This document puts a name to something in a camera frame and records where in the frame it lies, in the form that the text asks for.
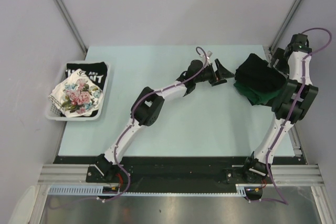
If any black printed t-shirt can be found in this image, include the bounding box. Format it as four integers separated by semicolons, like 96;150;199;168
65;62;108;90

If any aluminium frame rail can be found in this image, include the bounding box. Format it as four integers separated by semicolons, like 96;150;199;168
38;163;91;185

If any white slotted cable duct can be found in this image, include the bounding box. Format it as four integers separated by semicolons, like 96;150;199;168
48;185;122;196

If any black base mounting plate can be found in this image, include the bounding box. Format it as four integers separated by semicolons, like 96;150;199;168
54;155;308;192

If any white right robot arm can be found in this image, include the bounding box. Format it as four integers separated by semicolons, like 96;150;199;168
241;33;318;184

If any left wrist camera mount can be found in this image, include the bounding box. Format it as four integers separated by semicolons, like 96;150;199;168
203;51;213;67

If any green folded t-shirt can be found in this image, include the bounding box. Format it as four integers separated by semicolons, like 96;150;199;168
234;81;280;105

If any white floral t-shirt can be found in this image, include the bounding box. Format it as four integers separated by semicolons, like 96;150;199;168
48;69;103;118

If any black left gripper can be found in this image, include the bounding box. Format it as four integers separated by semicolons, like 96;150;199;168
193;59;234;86

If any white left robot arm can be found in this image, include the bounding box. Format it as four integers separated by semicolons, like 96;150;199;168
93;59;234;182

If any plain black t-shirt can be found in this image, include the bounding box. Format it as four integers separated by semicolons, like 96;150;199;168
235;53;286;93

